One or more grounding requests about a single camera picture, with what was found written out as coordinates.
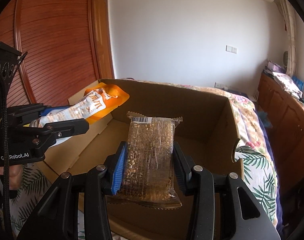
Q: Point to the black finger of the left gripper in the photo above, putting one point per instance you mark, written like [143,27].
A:
[37,140]

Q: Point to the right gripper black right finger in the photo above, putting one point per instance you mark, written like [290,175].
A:
[192,179]

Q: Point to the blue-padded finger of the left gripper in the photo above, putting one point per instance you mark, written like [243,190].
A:
[30,111]

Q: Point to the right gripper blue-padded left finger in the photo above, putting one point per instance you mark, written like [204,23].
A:
[114,164]

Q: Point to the clear sesame bar snack pack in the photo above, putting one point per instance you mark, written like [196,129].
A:
[148,178]

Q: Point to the orange white snack pouch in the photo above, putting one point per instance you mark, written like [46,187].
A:
[97,102]

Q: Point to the brown cardboard box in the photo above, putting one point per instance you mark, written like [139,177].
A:
[82,152]

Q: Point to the green leaf print tablecloth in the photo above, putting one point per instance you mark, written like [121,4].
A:
[259,176]

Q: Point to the wooden sideboard cabinet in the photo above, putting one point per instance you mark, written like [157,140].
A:
[286,136]

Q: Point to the folded floral cloth stack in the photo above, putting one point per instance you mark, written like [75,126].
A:
[278,73]

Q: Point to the patterned window curtain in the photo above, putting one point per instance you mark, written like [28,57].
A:
[288,13]

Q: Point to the white wall switch plate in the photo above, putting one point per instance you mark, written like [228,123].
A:
[231,49]

